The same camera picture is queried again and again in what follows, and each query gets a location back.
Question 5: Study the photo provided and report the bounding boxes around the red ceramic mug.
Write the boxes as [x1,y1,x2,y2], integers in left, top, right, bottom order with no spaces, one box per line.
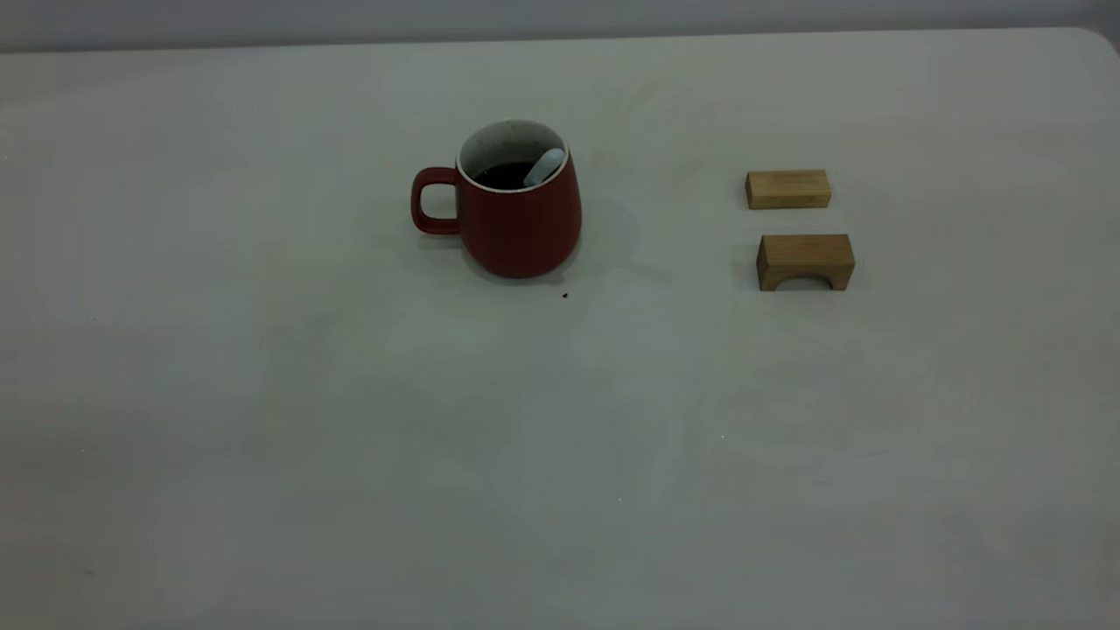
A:
[411,119,584,279]

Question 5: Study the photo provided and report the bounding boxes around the spoon with light blue handle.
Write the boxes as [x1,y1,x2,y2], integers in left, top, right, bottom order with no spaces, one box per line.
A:
[523,147,567,188]

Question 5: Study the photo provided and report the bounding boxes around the arched wooden block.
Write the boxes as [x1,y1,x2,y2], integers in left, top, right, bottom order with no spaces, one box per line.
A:
[757,233,856,291]

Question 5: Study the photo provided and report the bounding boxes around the flat wooden block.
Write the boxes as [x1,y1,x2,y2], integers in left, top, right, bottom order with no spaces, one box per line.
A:
[745,169,832,210]

